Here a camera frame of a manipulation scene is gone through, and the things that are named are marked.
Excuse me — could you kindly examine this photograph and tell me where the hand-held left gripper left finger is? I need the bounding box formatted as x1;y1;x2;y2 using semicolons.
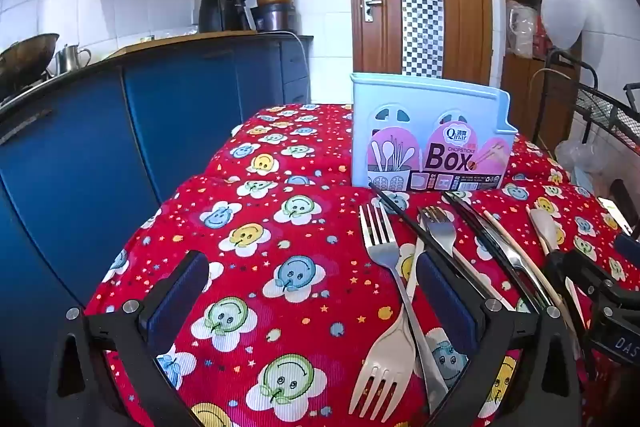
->
45;251;211;427

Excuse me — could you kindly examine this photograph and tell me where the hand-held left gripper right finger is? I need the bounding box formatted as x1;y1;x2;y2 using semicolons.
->
416;252;586;427

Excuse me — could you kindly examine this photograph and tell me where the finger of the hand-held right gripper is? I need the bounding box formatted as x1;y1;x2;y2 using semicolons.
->
545;248;640;308
614;233;640;260

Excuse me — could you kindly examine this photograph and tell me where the steel knife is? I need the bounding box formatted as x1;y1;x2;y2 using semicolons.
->
452;202;546;308

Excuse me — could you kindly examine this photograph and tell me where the steel fork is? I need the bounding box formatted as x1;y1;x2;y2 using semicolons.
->
419;206;513;310
349;227;426;415
359;203;448;410

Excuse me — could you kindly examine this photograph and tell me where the wooden chopstick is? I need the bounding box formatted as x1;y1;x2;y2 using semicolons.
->
474;202;571;323

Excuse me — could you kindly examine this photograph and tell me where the light blue utensil box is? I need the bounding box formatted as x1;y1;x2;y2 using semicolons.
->
350;73;516;192

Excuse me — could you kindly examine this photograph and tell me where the clear plastic bag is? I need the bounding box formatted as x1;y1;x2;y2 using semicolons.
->
555;139;608;178

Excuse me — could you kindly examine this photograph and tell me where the red printed tablecloth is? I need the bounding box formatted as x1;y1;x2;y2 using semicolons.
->
82;103;640;427

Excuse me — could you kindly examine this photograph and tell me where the blue base cabinet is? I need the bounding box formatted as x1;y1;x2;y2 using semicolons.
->
0;38;313;408

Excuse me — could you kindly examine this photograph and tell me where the wooden shelf unit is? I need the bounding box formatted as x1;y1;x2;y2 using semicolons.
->
492;0;583;142

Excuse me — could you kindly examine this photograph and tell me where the white plastic bag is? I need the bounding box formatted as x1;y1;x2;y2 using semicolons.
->
540;0;591;50

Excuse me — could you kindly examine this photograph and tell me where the wooden board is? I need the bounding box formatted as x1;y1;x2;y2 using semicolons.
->
102;30;301;60

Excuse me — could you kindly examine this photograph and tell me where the metal jug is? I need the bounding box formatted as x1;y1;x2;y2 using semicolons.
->
54;44;92;74

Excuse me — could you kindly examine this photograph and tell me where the metal wok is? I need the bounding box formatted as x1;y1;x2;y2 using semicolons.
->
0;33;61;82

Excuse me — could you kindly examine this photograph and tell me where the black air fryer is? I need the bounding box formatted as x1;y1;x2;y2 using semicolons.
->
198;0;251;34

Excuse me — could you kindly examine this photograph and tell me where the dark rice cooker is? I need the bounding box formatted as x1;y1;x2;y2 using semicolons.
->
252;3;297;32

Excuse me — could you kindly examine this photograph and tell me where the black wire cart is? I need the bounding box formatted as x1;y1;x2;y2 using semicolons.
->
530;49;640;218

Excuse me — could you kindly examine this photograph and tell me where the white cable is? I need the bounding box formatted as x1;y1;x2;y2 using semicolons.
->
292;32;308;102

